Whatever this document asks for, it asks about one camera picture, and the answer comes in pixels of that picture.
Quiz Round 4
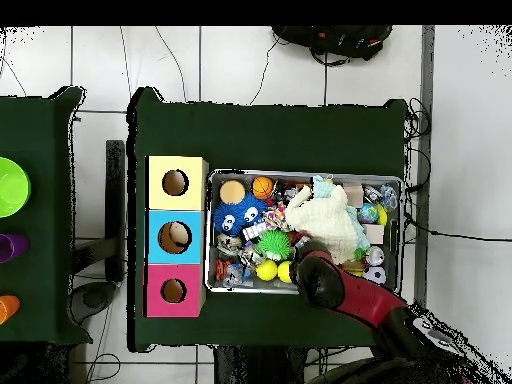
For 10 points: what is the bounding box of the wooden box with three holes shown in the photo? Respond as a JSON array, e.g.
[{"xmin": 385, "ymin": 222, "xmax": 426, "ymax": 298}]
[{"xmin": 142, "ymin": 155, "xmax": 210, "ymax": 319}]

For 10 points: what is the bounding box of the lime green bowl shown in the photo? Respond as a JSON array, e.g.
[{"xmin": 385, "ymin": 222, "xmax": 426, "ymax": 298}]
[{"xmin": 0, "ymin": 156, "xmax": 32, "ymax": 219}]

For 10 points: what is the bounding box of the purple cup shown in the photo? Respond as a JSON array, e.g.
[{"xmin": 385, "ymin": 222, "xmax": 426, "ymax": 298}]
[{"xmin": 0, "ymin": 233, "xmax": 31, "ymax": 264}]

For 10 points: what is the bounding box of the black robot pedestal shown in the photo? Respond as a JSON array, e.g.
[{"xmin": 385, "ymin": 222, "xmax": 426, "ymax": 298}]
[{"xmin": 213, "ymin": 344, "xmax": 307, "ymax": 384}]

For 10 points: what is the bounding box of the small soccer ball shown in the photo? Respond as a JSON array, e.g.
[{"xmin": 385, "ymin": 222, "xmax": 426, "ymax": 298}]
[{"xmin": 362, "ymin": 265, "xmax": 387, "ymax": 286}]

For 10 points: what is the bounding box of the green spiky ball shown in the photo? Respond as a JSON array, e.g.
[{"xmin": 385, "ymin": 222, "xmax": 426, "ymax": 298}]
[{"xmin": 253, "ymin": 229, "xmax": 292, "ymax": 261}]

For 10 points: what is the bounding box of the mint green waffle cloth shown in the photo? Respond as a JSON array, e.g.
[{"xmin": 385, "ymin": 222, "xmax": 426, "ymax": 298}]
[{"xmin": 311, "ymin": 175, "xmax": 371, "ymax": 251}]

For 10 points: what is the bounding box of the tan round foam disc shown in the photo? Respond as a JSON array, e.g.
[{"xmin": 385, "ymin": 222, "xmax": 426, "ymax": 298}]
[{"xmin": 218, "ymin": 179, "xmax": 247, "ymax": 204}]

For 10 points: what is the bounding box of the shallow clear mesh bin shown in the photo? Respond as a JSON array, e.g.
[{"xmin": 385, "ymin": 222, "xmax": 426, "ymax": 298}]
[{"xmin": 205, "ymin": 169, "xmax": 403, "ymax": 298}]

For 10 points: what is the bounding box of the orange toy basketball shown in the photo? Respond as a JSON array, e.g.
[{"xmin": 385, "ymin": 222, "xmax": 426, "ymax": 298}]
[{"xmin": 251, "ymin": 176, "xmax": 275, "ymax": 200}]

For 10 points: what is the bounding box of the black cable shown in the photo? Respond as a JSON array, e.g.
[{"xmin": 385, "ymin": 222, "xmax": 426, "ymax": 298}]
[{"xmin": 403, "ymin": 211, "xmax": 512, "ymax": 243}]

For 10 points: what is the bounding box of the dark green table cloth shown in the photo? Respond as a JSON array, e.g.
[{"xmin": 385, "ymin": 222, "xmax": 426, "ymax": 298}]
[
  {"xmin": 126, "ymin": 86, "xmax": 409, "ymax": 353},
  {"xmin": 0, "ymin": 86, "xmax": 93, "ymax": 347}
]

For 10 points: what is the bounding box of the yellow ball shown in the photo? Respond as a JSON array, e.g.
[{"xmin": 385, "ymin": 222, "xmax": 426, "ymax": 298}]
[
  {"xmin": 255, "ymin": 259, "xmax": 278, "ymax": 282},
  {"xmin": 276, "ymin": 260, "xmax": 295, "ymax": 284}
]

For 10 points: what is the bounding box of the blue fuzzy monster toy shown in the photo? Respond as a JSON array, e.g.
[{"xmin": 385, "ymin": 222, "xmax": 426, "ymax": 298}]
[{"xmin": 211, "ymin": 192, "xmax": 268, "ymax": 237}]

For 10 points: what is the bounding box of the cream waffle cloth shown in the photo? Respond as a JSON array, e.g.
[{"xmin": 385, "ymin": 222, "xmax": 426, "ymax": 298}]
[{"xmin": 284, "ymin": 184, "xmax": 359, "ymax": 265}]

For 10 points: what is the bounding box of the orange cup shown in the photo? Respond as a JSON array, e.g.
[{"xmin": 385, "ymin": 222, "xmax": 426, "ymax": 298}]
[{"xmin": 0, "ymin": 294, "xmax": 21, "ymax": 325}]

